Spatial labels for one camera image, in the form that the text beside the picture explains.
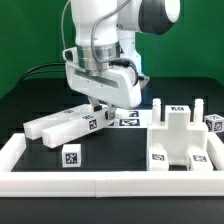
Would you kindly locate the white tagged cube right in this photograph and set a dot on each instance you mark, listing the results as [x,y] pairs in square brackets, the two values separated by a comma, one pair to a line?
[215,123]

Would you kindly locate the white U-shaped boundary frame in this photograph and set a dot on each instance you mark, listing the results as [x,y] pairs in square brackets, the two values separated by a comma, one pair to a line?
[100,184]

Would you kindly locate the white tagged cube nut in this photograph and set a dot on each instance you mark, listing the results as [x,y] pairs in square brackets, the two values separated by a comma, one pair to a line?
[71,155]

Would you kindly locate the white long chair bar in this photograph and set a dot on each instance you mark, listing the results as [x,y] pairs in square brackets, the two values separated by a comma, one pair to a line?
[75,128]

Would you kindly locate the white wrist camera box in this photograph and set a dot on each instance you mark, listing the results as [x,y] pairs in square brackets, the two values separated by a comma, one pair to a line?
[70,55]

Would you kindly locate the white chair seat block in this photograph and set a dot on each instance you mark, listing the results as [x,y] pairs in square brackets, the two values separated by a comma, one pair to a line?
[181,129]

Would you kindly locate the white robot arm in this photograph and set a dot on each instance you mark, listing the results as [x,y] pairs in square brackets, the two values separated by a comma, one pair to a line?
[101,64]

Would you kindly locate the white marker sheet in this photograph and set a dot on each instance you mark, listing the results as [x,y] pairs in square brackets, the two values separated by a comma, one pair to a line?
[132,119]

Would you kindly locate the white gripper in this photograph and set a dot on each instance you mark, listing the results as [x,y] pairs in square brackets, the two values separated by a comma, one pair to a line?
[115,86]

